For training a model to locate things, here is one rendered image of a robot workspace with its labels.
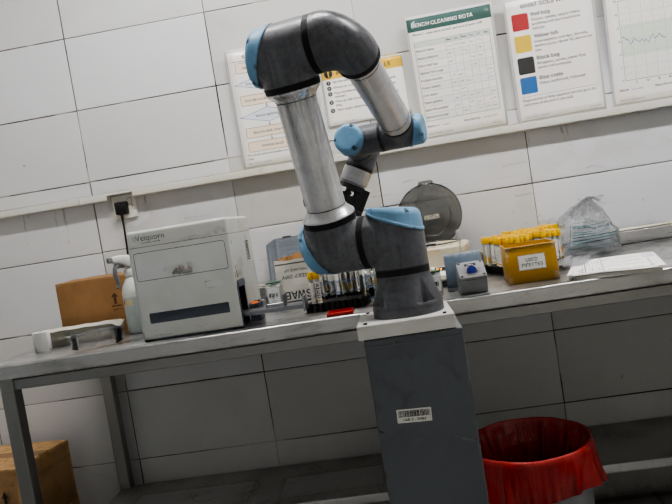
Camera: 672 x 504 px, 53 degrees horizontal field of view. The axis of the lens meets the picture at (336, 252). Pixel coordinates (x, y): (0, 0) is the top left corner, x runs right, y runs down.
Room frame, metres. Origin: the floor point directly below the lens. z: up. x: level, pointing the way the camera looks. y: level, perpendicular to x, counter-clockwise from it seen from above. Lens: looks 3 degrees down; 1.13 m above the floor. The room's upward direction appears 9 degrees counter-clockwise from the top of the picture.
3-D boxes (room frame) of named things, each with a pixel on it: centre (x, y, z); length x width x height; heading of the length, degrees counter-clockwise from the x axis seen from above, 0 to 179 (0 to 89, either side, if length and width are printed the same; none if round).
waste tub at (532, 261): (1.83, -0.51, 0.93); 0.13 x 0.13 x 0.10; 81
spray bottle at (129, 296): (2.05, 0.64, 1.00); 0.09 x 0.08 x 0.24; 175
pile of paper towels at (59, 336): (2.07, 0.82, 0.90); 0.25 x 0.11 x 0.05; 85
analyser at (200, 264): (1.93, 0.39, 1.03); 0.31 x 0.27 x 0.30; 85
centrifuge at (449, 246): (2.11, -0.29, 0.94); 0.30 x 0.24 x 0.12; 166
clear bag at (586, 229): (2.23, -0.81, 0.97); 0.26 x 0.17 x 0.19; 101
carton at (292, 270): (2.20, 0.07, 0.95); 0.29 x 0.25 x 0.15; 175
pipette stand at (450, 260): (1.86, -0.34, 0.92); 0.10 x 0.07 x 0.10; 80
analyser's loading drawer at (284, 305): (1.82, 0.20, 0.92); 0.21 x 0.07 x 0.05; 85
